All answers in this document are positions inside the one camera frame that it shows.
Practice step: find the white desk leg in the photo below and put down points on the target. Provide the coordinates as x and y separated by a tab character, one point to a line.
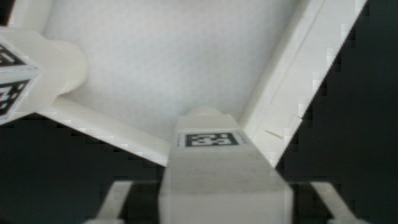
222	188
42	71

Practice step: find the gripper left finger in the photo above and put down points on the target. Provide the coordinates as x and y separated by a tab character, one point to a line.
129	204

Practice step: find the white desk top tray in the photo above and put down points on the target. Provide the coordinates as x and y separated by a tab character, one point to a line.
181	54

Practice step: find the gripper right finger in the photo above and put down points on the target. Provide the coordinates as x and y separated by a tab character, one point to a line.
343	216

